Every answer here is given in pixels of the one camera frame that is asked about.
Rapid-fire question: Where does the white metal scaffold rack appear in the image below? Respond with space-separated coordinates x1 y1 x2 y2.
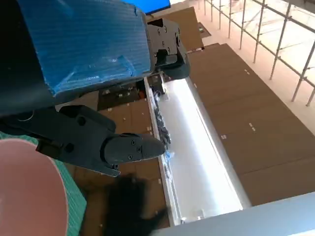
204 0 315 107

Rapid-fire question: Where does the green cutting mat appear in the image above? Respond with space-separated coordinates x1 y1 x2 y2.
0 130 88 236

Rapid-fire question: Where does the left robot hand blue tape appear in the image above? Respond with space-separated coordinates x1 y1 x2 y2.
0 0 191 177

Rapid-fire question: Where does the pink bowl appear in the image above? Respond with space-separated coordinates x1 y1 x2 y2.
0 139 69 236

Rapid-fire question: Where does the white side table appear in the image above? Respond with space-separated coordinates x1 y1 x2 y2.
157 189 315 236

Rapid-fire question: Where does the right robot hand black glove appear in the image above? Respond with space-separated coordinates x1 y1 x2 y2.
103 173 170 236

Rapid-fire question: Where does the blue monitor screen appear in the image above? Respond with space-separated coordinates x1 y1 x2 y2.
144 0 172 15

